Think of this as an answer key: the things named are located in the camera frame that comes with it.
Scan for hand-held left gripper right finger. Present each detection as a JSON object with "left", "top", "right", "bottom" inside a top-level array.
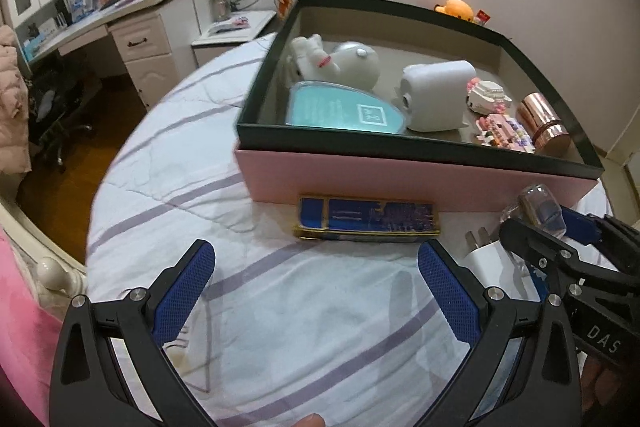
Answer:
[{"left": 415, "top": 239, "right": 584, "bottom": 427}]

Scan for pink bed blanket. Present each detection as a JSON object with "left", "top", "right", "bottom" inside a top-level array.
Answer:
[{"left": 0, "top": 227, "right": 67, "bottom": 427}]

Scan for white astronaut toy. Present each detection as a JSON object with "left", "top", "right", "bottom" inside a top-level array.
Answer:
[{"left": 288, "top": 34, "right": 382, "bottom": 90}]

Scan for pink box with black rim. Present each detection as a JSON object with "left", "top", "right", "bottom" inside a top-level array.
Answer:
[{"left": 234, "top": 0, "right": 605, "bottom": 214}]

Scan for white charger plug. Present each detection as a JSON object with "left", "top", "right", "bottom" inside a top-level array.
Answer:
[{"left": 459, "top": 231, "right": 542, "bottom": 304}]

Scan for orange plush octopus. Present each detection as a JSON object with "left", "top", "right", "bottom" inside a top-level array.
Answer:
[{"left": 433, "top": 0, "right": 475, "bottom": 23}]

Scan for blue box with gold edge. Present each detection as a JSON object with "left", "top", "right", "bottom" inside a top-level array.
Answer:
[{"left": 293, "top": 193, "right": 442, "bottom": 241}]

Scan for papers on side cabinet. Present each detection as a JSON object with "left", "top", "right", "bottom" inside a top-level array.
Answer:
[{"left": 209, "top": 15, "right": 252, "bottom": 36}]

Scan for clear plastic bottle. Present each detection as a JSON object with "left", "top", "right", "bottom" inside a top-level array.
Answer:
[{"left": 499, "top": 184, "right": 567, "bottom": 239}]

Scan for white mini printer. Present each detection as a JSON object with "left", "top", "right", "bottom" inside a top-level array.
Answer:
[{"left": 399, "top": 59, "right": 477, "bottom": 132}]

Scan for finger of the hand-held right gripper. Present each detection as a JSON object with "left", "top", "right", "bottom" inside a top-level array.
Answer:
[
  {"left": 499, "top": 217, "right": 590, "bottom": 294},
  {"left": 559, "top": 206, "right": 640, "bottom": 277}
]

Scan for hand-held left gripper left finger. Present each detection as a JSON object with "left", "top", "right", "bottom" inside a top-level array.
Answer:
[{"left": 49, "top": 238, "right": 216, "bottom": 427}]

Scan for white desk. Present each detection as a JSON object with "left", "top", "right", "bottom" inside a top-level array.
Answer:
[{"left": 22, "top": 0, "right": 217, "bottom": 110}]

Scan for white and pink block toy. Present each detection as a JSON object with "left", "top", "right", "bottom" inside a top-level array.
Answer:
[{"left": 466, "top": 76, "right": 507, "bottom": 114}]

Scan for teal plastic case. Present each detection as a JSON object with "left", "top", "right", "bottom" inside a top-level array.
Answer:
[{"left": 286, "top": 80, "right": 407, "bottom": 136}]

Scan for black office chair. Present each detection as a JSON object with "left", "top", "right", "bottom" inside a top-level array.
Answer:
[{"left": 27, "top": 61, "right": 94, "bottom": 174}]

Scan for white side cabinet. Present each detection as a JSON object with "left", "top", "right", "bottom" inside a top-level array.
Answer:
[{"left": 191, "top": 10, "right": 279, "bottom": 68}]

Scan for rose gold cylinder tin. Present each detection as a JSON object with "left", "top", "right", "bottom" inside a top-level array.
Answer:
[{"left": 514, "top": 91, "right": 569, "bottom": 158}]

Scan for pink padded jacket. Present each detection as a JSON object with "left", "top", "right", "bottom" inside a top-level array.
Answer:
[{"left": 0, "top": 26, "right": 34, "bottom": 174}]

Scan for person's right hand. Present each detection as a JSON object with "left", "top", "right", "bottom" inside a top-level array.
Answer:
[{"left": 581, "top": 355, "right": 620, "bottom": 414}]

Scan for white bed frame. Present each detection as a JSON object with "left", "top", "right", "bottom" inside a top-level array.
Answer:
[{"left": 0, "top": 196, "right": 92, "bottom": 304}]

